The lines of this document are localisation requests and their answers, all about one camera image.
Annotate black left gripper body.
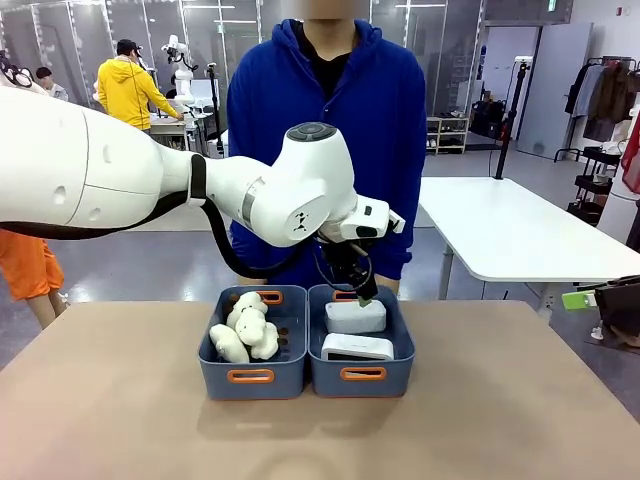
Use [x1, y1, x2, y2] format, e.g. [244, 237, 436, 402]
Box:
[319, 238, 372, 284]

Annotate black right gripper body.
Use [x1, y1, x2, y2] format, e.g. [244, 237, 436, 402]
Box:
[593, 275, 640, 349]

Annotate white digital clock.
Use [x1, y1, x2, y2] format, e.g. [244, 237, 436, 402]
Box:
[324, 299, 388, 336]
[320, 331, 396, 363]

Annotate person's left forearm blue sleeve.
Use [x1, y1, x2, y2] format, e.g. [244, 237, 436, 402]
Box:
[372, 199, 424, 284]

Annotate person's left hand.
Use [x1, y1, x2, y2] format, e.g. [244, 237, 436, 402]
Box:
[374, 273, 401, 296]

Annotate large white table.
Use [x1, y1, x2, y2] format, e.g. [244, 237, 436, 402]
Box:
[418, 176, 640, 302]

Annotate black utility cart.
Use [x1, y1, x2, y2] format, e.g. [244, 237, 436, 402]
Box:
[566, 145, 623, 227]

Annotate person in blue hoodie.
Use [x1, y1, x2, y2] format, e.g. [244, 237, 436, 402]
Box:
[226, 0, 428, 297]

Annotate red garment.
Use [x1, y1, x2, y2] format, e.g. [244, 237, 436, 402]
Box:
[619, 106, 640, 195]

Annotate wooden shoe rack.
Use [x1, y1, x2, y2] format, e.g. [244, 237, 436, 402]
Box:
[425, 115, 472, 156]

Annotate black tripod stand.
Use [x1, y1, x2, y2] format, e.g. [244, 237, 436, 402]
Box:
[493, 56, 532, 181]

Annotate black bags pile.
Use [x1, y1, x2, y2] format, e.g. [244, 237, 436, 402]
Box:
[471, 98, 510, 141]

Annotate clothes rack with coats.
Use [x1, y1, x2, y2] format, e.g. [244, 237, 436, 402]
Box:
[553, 55, 640, 164]

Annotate background work table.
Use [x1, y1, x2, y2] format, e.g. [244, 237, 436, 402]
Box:
[148, 107, 230, 154]

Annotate person in yellow hoodie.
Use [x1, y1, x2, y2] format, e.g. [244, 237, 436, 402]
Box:
[96, 38, 185, 134]

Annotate seated person grey top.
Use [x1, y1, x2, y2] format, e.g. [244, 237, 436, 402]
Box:
[35, 66, 70, 103]

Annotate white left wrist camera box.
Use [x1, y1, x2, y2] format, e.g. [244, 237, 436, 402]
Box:
[338, 198, 407, 242]

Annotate blue basket orange handles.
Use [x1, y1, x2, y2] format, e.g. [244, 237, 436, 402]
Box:
[306, 283, 417, 400]
[197, 284, 309, 401]

